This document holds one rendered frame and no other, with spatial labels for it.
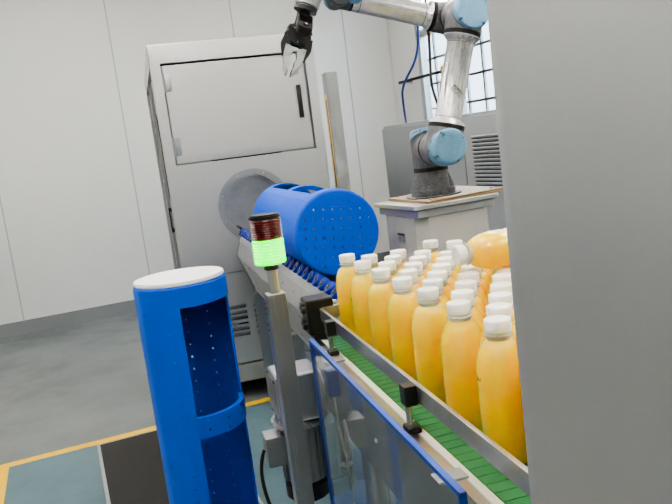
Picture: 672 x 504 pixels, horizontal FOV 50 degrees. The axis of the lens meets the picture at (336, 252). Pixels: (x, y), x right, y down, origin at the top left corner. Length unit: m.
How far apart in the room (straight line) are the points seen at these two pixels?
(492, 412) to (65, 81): 6.21
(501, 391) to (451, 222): 1.37
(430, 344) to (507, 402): 0.26
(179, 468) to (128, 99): 5.06
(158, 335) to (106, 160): 4.84
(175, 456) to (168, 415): 0.13
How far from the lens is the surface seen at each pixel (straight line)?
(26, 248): 6.94
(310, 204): 2.28
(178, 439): 2.27
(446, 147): 2.27
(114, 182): 6.93
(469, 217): 2.39
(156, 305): 2.16
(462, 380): 1.15
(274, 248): 1.40
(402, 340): 1.38
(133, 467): 3.23
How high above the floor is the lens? 1.38
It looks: 9 degrees down
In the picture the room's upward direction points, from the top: 7 degrees counter-clockwise
